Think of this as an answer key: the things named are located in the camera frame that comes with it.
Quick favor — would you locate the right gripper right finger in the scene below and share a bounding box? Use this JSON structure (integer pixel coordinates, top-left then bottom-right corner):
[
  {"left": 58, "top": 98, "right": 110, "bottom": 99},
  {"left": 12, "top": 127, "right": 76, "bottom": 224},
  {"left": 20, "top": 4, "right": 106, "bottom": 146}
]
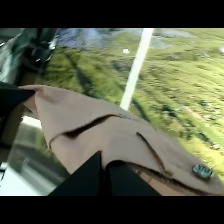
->
[{"left": 105, "top": 160, "right": 162, "bottom": 197}]

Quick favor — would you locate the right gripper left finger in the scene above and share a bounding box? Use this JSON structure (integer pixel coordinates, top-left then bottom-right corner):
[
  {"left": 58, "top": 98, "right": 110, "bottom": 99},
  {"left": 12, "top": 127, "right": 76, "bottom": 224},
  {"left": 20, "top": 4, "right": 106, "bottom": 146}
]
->
[{"left": 49, "top": 150, "right": 103, "bottom": 197}]

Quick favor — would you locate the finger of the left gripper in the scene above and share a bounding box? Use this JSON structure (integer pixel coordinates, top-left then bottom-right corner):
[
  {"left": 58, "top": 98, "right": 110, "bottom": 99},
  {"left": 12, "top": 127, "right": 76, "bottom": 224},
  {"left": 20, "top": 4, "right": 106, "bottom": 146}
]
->
[{"left": 0, "top": 81, "right": 36, "bottom": 118}]

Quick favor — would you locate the pink shirt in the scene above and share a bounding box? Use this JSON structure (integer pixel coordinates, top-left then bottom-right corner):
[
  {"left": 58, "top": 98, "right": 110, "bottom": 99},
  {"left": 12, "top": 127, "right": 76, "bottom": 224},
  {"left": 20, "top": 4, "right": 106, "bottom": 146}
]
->
[{"left": 18, "top": 84, "right": 224, "bottom": 197}]

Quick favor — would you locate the silver frame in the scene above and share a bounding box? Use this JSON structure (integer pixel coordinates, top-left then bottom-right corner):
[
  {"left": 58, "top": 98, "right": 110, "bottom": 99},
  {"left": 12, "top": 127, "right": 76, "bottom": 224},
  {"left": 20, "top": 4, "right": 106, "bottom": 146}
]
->
[{"left": 0, "top": 114, "right": 71, "bottom": 197}]

